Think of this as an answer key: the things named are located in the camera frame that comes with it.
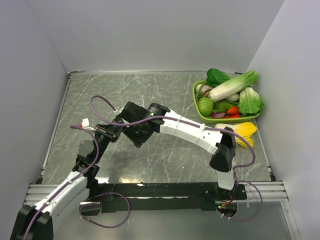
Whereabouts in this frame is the white mushroom toy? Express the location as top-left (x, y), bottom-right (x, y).
top-left (195, 84), bottom-right (213, 95)

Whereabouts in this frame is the orange carrot toy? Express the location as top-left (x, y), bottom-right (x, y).
top-left (225, 106), bottom-right (240, 115)

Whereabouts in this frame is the round green cabbage toy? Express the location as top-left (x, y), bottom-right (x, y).
top-left (198, 97), bottom-right (214, 116)

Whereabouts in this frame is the aluminium frame rail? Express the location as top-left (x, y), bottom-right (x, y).
top-left (23, 181), bottom-right (289, 206)

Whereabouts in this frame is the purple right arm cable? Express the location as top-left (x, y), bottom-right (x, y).
top-left (90, 95), bottom-right (263, 222)

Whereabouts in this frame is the green vegetable basket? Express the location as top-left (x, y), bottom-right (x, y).
top-left (192, 80), bottom-right (261, 124)

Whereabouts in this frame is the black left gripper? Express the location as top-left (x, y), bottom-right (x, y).
top-left (93, 120), bottom-right (126, 163)

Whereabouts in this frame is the red chili toy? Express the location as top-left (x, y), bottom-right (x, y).
top-left (223, 114), bottom-right (241, 119)

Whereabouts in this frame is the green leafy lettuce toy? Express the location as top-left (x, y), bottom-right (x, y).
top-left (238, 87), bottom-right (264, 116)

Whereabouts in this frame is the white radish toy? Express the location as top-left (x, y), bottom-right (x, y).
top-left (225, 93), bottom-right (240, 102)

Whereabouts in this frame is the yellow cabbage toy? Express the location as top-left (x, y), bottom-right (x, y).
top-left (215, 122), bottom-right (257, 148)

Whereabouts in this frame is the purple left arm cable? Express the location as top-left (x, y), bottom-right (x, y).
top-left (22, 124), bottom-right (132, 240)

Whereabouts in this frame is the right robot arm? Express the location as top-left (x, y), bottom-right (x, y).
top-left (117, 101), bottom-right (236, 199)

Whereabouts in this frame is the purple onion toy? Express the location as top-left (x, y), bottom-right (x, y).
top-left (210, 112), bottom-right (225, 119)

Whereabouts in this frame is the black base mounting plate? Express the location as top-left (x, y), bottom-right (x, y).
top-left (80, 182), bottom-right (247, 216)

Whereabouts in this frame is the dark green spinach toy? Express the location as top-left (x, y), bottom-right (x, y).
top-left (205, 68), bottom-right (231, 87)

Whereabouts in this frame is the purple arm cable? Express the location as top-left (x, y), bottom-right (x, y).
top-left (90, 95), bottom-right (263, 222)
top-left (22, 124), bottom-right (132, 240)

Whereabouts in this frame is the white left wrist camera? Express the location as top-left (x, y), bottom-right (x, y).
top-left (79, 118), bottom-right (96, 132)

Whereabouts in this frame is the large napa cabbage toy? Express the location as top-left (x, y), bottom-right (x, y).
top-left (209, 70), bottom-right (259, 102)

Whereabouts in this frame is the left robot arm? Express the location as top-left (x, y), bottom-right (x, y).
top-left (10, 122), bottom-right (124, 240)

